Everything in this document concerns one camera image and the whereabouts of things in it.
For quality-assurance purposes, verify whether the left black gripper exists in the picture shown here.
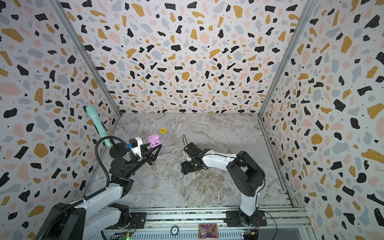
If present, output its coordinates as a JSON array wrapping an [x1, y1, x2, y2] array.
[[126, 141, 162, 180]]

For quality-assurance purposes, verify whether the pink earbud case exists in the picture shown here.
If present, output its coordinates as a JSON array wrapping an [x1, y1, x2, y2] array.
[[148, 134, 162, 148]]

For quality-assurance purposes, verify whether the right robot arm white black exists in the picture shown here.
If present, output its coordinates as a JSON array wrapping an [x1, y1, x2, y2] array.
[[181, 147, 266, 217]]

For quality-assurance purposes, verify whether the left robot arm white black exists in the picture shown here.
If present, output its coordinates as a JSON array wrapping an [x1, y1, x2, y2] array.
[[36, 144, 162, 240]]

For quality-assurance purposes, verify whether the black round microphone stand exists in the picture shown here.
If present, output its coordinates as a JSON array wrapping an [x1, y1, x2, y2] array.
[[109, 140, 128, 159]]

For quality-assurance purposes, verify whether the pink square card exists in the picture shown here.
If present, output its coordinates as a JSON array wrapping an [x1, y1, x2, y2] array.
[[198, 224, 219, 240]]

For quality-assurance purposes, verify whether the round white badge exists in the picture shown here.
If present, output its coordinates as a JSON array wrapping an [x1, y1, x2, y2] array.
[[171, 226, 179, 236]]

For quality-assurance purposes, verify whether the mint green microphone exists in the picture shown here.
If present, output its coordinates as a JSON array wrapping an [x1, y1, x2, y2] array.
[[86, 106, 109, 138]]

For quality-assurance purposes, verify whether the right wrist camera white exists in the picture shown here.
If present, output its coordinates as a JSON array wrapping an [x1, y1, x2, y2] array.
[[184, 142, 201, 158]]

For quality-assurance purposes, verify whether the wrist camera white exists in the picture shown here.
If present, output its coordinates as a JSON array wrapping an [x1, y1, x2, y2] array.
[[184, 142, 201, 158], [127, 137, 143, 158]]

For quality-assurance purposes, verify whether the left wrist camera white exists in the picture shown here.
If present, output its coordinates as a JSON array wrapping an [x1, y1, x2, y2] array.
[[127, 137, 143, 158]]

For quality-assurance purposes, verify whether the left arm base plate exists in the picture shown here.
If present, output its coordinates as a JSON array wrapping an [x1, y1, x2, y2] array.
[[107, 212, 147, 231]]

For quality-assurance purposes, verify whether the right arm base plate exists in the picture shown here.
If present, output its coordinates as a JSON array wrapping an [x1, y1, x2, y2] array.
[[224, 209, 267, 227]]

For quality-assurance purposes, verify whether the black corrugated cable hose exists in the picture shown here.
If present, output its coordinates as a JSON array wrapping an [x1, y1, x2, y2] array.
[[35, 135, 130, 240]]

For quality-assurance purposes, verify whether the left aluminium corner post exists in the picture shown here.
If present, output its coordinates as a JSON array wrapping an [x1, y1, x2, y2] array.
[[48, 1, 122, 118]]

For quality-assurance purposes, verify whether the aluminium corner post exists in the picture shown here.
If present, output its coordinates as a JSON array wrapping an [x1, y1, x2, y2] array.
[[259, 0, 319, 118], [48, 1, 122, 118]]

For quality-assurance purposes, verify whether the right aluminium corner post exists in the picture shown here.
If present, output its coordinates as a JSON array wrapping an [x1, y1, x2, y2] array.
[[259, 0, 319, 118]]

